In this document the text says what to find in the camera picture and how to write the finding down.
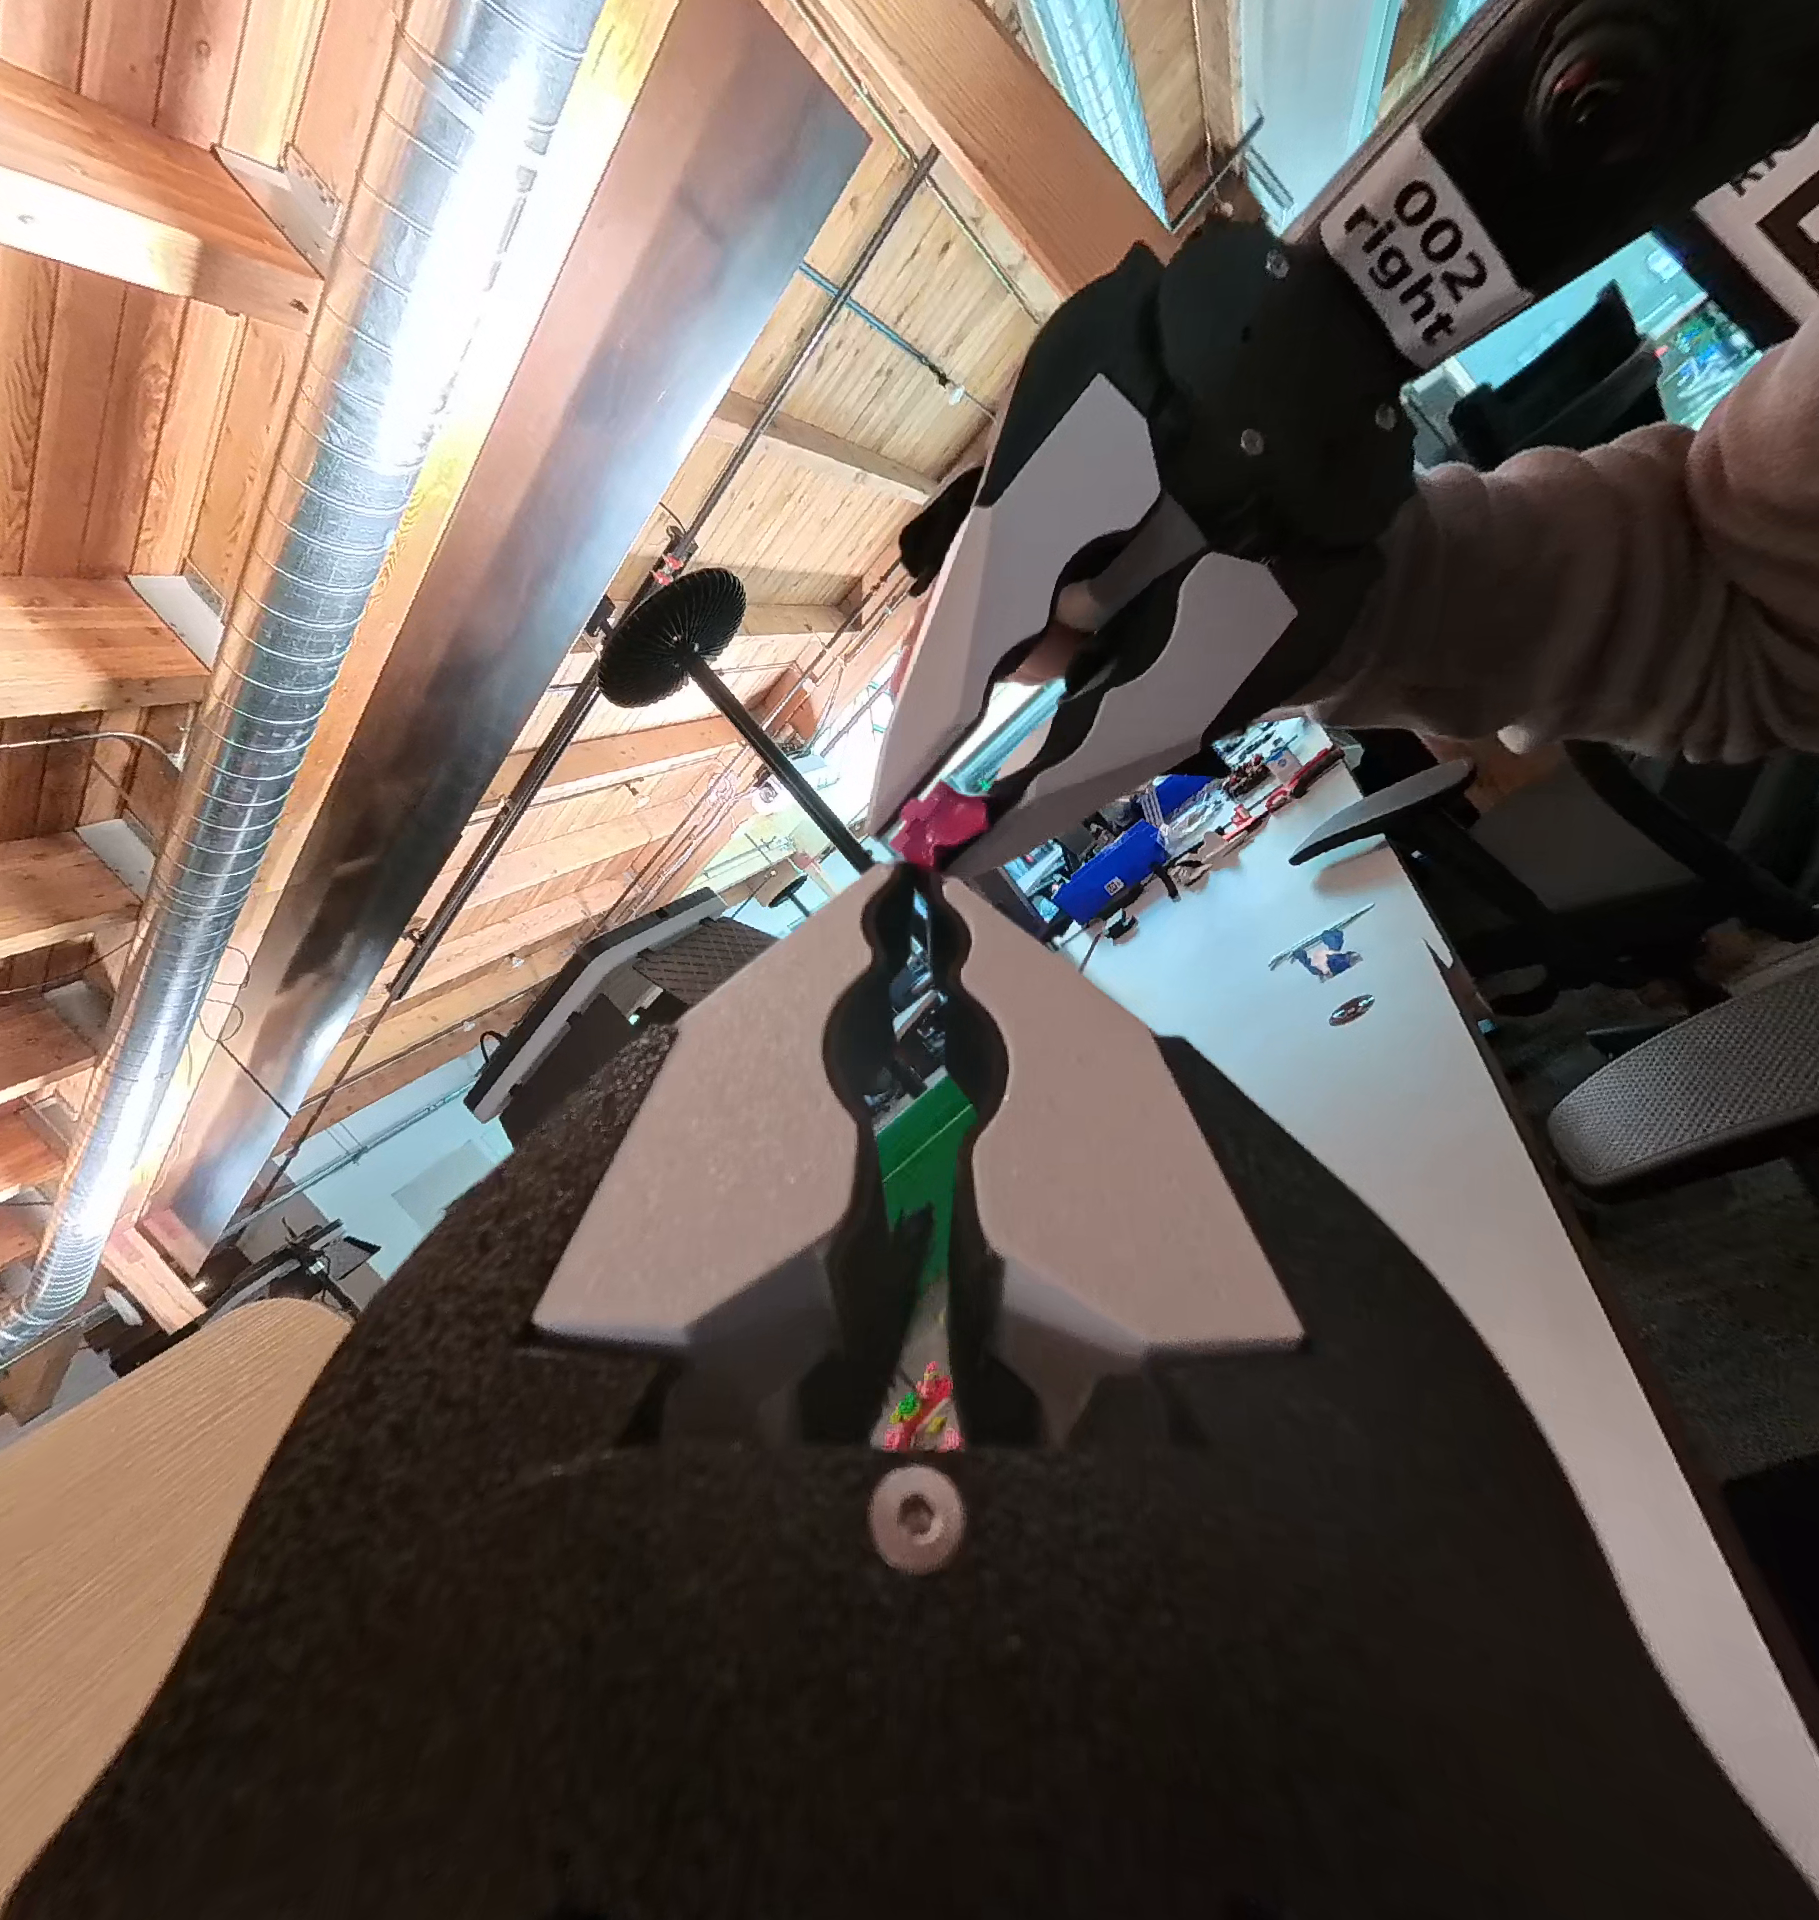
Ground blue plastic bin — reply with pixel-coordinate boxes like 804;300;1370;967
1052;818;1176;927

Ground long grey ceiling panel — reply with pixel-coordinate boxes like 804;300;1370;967
145;0;873;1235

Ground skylight window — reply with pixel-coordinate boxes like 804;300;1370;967
1017;0;1170;216

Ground pink lego piece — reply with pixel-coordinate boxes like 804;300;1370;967
897;783;988;872

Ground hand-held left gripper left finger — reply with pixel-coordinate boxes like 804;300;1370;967
529;862;913;1445

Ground black office chair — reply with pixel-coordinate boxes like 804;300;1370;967
1447;286;1670;470
1289;735;1819;1025

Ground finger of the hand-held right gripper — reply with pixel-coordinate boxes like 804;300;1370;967
939;548;1302;883
863;375;1170;842

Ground silver ventilation duct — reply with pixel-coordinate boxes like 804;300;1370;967
0;0;612;1401

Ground person's right hand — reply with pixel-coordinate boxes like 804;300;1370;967
1048;576;1116;687

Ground person's right forearm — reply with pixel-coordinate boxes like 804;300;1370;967
1299;286;1819;769

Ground red and black tools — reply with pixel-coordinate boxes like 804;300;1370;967
1205;718;1349;844

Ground green plastic bin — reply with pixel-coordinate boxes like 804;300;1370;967
871;1080;980;1296

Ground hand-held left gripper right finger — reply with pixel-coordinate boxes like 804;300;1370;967
923;875;1309;1445

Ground grey mesh office chair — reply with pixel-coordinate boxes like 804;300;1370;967
1546;960;1819;1250

